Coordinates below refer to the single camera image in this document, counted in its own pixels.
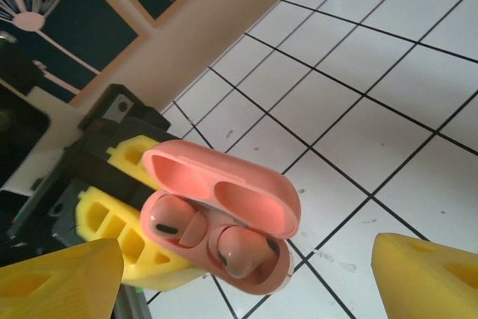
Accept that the pink wireless earbud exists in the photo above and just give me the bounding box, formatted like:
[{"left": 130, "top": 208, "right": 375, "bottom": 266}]
[
  {"left": 215, "top": 224, "right": 280, "bottom": 279},
  {"left": 148, "top": 197, "right": 207, "bottom": 248}
]

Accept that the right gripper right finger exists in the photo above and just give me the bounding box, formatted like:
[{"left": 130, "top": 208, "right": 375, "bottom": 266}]
[{"left": 371, "top": 232, "right": 478, "bottom": 319}]

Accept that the pink earbud charging case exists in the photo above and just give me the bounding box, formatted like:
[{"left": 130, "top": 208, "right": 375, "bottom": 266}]
[{"left": 140, "top": 139, "right": 302, "bottom": 297}]

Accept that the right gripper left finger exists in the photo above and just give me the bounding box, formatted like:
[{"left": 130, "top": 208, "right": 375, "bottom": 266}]
[{"left": 0, "top": 238, "right": 125, "bottom": 319}]

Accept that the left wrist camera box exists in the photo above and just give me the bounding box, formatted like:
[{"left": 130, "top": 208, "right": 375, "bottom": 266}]
[{"left": 0, "top": 33, "right": 87, "bottom": 195}]

